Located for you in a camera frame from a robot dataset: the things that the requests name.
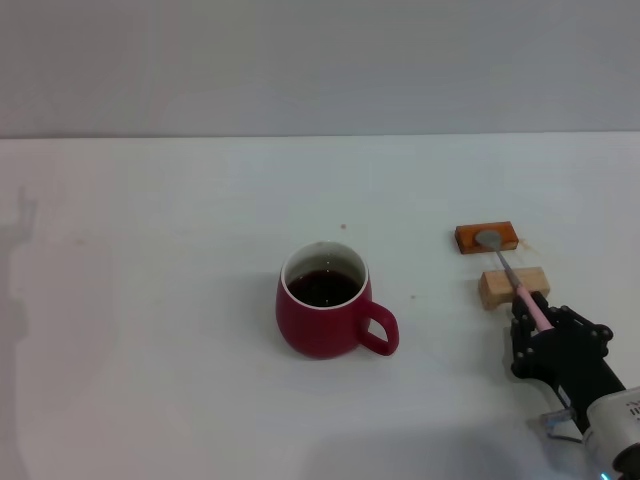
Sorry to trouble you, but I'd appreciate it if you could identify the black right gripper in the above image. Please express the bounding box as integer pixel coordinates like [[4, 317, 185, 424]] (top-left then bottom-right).
[[508, 291, 629, 437]]

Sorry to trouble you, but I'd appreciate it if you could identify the red ceramic coffee cup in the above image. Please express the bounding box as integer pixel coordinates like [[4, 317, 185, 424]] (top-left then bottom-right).
[[274, 240, 400, 361]]

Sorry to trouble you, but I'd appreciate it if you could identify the light wooden arch block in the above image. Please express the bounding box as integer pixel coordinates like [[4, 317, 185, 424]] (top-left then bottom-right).
[[477, 266, 552, 311]]

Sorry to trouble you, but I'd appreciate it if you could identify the dark orange wooden block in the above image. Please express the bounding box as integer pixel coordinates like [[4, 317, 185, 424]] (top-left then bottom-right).
[[454, 220, 519, 256]]

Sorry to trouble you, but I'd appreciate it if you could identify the grey cable with metal plugs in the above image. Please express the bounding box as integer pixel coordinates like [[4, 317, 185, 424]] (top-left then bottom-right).
[[537, 405, 585, 444]]

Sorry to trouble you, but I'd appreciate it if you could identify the pink handled metal spoon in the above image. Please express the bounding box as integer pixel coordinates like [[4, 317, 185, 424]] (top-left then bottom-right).
[[474, 229, 556, 333]]

